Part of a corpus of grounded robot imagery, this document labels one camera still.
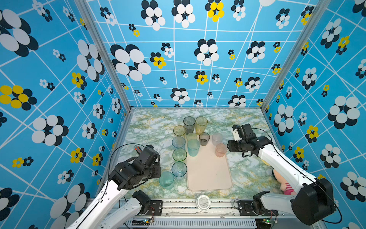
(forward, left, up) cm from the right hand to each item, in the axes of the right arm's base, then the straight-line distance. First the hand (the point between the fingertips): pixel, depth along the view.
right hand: (231, 145), depth 84 cm
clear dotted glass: (+11, +6, -10) cm, 16 cm away
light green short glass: (+12, +24, -8) cm, 28 cm away
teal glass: (+4, +23, -7) cm, 24 cm away
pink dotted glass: (+2, +5, -10) cm, 11 cm away
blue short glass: (+5, +32, -4) cm, 33 cm away
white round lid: (-29, +18, -6) cm, 35 cm away
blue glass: (-12, +31, -7) cm, 34 cm away
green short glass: (-5, +31, -3) cm, 32 cm away
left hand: (-17, +40, +6) cm, 43 cm away
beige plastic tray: (-12, +15, -10) cm, 22 cm away
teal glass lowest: (-17, +39, -11) cm, 44 cm away
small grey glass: (+11, +15, -9) cm, 21 cm away
